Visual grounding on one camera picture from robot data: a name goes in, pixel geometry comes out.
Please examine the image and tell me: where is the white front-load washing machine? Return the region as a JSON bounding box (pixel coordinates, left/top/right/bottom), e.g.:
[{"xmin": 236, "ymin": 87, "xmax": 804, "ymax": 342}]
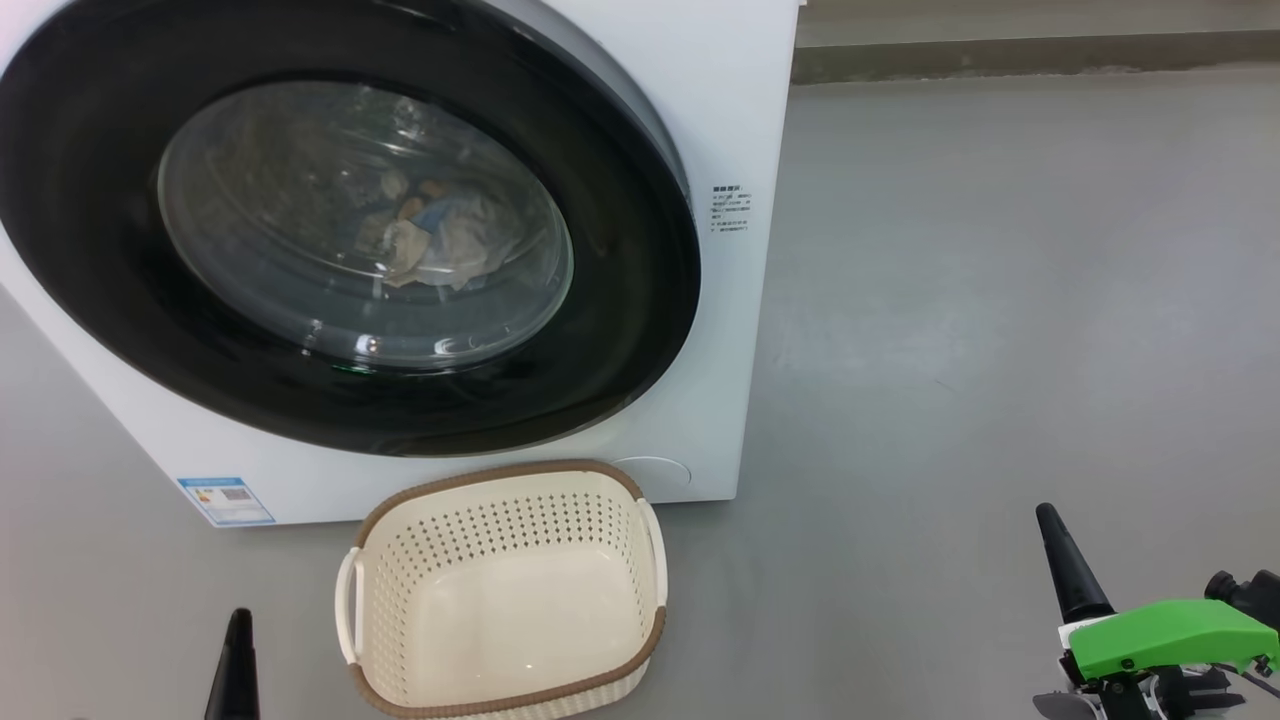
[{"xmin": 0, "ymin": 0, "xmax": 803, "ymax": 529}]

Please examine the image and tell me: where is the grey skirting ledge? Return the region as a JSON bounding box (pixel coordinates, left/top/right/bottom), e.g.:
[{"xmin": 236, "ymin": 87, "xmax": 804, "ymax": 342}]
[{"xmin": 792, "ymin": 28, "xmax": 1280, "ymax": 87}]

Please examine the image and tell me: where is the black glass washing machine door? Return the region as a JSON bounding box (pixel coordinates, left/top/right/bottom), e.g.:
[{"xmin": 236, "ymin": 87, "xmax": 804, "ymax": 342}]
[{"xmin": 0, "ymin": 0, "xmax": 703, "ymax": 459}]

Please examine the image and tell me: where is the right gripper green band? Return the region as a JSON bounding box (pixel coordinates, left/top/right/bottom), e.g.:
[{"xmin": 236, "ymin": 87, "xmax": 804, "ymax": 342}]
[{"xmin": 1033, "ymin": 502, "xmax": 1280, "ymax": 720}]

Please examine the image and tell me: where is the round white filter cover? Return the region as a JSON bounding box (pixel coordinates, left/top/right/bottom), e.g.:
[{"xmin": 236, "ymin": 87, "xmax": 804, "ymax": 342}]
[{"xmin": 610, "ymin": 456, "xmax": 693, "ymax": 493}]

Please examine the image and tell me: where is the cream and light-blue garment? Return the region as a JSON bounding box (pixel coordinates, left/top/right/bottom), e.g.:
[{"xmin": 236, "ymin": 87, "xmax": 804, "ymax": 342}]
[{"xmin": 358, "ymin": 168, "xmax": 523, "ymax": 293}]

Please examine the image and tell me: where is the blue energy label sticker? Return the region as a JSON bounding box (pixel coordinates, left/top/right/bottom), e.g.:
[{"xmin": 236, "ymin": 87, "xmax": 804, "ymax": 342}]
[{"xmin": 177, "ymin": 476, "xmax": 277, "ymax": 528}]

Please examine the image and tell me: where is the cream perforated laundry basket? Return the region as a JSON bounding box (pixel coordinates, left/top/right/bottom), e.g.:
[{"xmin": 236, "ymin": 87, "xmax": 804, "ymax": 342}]
[{"xmin": 334, "ymin": 459, "xmax": 669, "ymax": 720}]

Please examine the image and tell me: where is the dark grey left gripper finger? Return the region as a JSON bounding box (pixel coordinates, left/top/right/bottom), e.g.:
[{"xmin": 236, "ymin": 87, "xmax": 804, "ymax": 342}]
[{"xmin": 204, "ymin": 607, "xmax": 262, "ymax": 720}]

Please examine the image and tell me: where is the small printed text label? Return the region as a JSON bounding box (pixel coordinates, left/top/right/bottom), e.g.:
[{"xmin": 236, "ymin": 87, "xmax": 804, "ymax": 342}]
[{"xmin": 710, "ymin": 184, "xmax": 752, "ymax": 235}]

